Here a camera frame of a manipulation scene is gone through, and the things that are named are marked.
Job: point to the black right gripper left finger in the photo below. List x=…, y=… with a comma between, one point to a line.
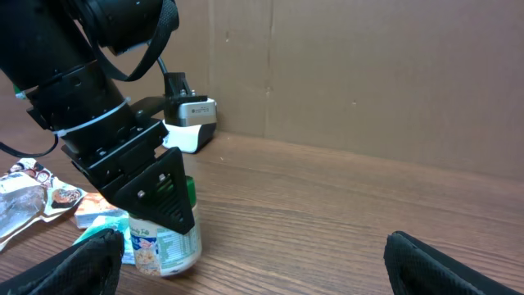
x=91, y=267

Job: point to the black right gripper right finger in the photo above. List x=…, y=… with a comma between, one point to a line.
x=414, y=267

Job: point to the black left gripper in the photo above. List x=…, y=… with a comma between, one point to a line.
x=113, y=151

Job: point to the green lid jar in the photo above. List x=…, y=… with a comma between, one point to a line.
x=159, y=251

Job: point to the orange tissue pack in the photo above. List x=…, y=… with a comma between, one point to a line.
x=92, y=206

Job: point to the brown snack bag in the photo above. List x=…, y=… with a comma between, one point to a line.
x=30, y=193

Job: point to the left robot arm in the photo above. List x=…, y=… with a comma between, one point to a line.
x=67, y=56

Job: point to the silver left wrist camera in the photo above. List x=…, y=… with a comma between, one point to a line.
x=183, y=106

